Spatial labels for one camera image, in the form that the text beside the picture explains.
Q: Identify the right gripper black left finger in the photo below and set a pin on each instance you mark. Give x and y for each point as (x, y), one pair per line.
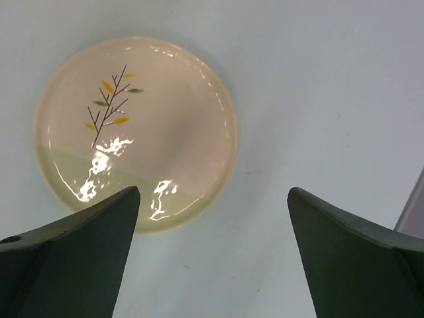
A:
(72, 267)

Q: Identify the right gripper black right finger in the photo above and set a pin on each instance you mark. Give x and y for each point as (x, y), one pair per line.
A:
(354, 267)

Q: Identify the cream ceramic plate leaf motif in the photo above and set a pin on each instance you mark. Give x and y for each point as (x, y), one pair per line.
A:
(137, 111)

